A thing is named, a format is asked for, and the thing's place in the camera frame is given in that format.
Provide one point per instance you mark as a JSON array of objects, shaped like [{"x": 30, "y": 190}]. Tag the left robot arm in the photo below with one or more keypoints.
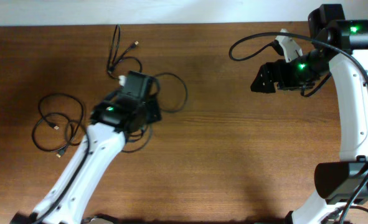
[{"x": 124, "y": 116}]

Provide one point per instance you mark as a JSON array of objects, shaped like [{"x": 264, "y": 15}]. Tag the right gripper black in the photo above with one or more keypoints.
[{"x": 277, "y": 77}]

